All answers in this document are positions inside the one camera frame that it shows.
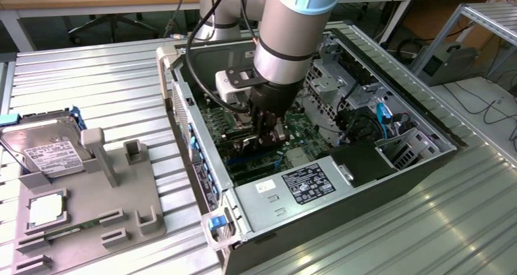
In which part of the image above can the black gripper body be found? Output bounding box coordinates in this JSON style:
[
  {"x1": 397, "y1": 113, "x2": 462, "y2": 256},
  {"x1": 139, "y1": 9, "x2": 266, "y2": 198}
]
[{"x1": 249, "y1": 81, "x2": 305, "y2": 118}]

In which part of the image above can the black graphics card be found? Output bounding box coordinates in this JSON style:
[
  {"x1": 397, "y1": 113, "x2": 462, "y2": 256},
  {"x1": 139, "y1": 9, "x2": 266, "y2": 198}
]
[{"x1": 215, "y1": 134, "x2": 283, "y2": 167}]

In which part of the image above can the CPU socket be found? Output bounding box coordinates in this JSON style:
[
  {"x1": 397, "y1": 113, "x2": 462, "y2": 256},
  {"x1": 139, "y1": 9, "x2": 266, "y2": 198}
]
[{"x1": 231, "y1": 110, "x2": 255, "y2": 127}]

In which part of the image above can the green motherboard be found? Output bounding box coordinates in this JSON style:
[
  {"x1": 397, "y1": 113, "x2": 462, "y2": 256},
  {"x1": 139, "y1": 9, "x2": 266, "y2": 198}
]
[{"x1": 197, "y1": 96, "x2": 335, "y2": 187}]

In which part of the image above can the installed RAM stick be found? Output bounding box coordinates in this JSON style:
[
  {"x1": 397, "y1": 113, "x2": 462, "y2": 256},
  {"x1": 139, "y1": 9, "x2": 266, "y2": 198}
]
[{"x1": 219, "y1": 128, "x2": 253, "y2": 142}]

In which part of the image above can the silver chipset heatsink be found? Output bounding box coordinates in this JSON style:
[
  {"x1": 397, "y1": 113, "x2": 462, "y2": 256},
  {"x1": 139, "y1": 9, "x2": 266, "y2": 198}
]
[{"x1": 283, "y1": 149, "x2": 314, "y2": 163}]

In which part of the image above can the metal disk bay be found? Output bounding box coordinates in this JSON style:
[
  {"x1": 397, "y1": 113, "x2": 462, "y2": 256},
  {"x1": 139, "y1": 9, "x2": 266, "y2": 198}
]
[{"x1": 302, "y1": 58, "x2": 390, "y2": 121}]

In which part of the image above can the black expansion slot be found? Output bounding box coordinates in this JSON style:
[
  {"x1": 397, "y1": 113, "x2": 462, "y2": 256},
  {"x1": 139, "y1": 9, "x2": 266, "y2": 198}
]
[{"x1": 234, "y1": 165, "x2": 282, "y2": 184}]

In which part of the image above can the black plastic fan shroud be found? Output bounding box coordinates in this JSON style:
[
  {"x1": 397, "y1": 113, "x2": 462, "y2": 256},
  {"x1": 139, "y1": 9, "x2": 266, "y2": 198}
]
[{"x1": 317, "y1": 143, "x2": 398, "y2": 188}]

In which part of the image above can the grey power supply unit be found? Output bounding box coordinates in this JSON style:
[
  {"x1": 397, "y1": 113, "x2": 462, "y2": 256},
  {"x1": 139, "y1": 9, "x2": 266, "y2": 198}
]
[{"x1": 233, "y1": 158, "x2": 355, "y2": 233}]

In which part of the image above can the silver perforated drive cage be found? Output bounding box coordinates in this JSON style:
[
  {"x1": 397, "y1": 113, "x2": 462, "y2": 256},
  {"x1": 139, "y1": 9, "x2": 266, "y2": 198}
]
[{"x1": 374, "y1": 128, "x2": 437, "y2": 170}]

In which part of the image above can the open black PC case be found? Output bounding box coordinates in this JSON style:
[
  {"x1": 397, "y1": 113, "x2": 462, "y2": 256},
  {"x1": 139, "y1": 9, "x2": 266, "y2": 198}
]
[{"x1": 154, "y1": 28, "x2": 469, "y2": 275}]

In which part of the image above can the black office chair base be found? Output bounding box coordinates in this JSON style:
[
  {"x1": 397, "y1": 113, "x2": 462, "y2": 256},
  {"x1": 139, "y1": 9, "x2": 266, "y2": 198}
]
[{"x1": 66, "y1": 13, "x2": 158, "y2": 44}]

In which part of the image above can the grey plastic parts rack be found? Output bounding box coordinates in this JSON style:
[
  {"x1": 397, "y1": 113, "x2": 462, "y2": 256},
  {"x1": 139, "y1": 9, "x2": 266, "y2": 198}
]
[{"x1": 10, "y1": 128, "x2": 169, "y2": 275}]

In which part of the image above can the silver hard disk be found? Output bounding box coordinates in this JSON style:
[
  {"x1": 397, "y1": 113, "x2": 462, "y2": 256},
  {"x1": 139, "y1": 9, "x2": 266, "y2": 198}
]
[{"x1": 0, "y1": 113, "x2": 97, "y2": 179}]

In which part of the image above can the green loose RAM stick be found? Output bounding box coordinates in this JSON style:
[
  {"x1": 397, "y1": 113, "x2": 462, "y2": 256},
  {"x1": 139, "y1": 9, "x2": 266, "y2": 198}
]
[{"x1": 43, "y1": 219, "x2": 101, "y2": 242}]

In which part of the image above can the silver CPU chip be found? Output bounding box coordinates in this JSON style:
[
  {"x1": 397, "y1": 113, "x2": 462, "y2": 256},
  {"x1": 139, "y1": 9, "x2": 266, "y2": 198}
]
[{"x1": 28, "y1": 195, "x2": 66, "y2": 228}]

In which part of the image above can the wooden desk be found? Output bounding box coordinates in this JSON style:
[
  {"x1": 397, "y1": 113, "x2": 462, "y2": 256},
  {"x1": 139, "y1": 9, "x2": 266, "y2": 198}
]
[{"x1": 0, "y1": 0, "x2": 507, "y2": 53}]

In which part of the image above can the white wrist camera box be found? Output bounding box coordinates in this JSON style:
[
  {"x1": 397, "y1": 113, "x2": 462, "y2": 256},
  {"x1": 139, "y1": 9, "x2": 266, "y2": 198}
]
[{"x1": 214, "y1": 66, "x2": 267, "y2": 104}]

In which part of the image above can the black power wire bundle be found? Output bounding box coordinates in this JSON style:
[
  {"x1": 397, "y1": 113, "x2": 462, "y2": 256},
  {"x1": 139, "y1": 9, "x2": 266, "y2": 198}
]
[{"x1": 334, "y1": 110, "x2": 381, "y2": 144}]

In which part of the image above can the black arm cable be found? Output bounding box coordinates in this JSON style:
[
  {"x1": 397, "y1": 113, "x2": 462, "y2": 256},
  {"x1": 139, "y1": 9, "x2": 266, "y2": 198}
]
[{"x1": 183, "y1": 0, "x2": 253, "y2": 112}]

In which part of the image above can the blue flat wire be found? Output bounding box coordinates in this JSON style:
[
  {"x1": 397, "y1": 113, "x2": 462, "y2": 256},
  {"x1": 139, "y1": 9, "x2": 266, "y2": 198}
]
[{"x1": 374, "y1": 102, "x2": 395, "y2": 141}]

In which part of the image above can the thin hanging cable with plug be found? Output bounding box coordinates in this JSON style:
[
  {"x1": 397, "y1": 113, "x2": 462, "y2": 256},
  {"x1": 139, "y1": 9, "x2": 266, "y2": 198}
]
[{"x1": 162, "y1": 0, "x2": 189, "y2": 41}]

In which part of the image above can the grey box with handle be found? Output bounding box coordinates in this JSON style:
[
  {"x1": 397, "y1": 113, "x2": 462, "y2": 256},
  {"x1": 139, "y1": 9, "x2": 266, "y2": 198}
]
[{"x1": 411, "y1": 43, "x2": 481, "y2": 87}]

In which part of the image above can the black floor cable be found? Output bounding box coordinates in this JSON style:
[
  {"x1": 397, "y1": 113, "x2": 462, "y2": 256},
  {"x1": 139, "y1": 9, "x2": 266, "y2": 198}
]
[{"x1": 442, "y1": 82, "x2": 517, "y2": 126}]

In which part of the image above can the aluminium profile frame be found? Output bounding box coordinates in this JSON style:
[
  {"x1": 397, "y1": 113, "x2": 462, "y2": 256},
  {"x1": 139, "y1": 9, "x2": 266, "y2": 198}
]
[{"x1": 409, "y1": 1, "x2": 517, "y2": 79}]

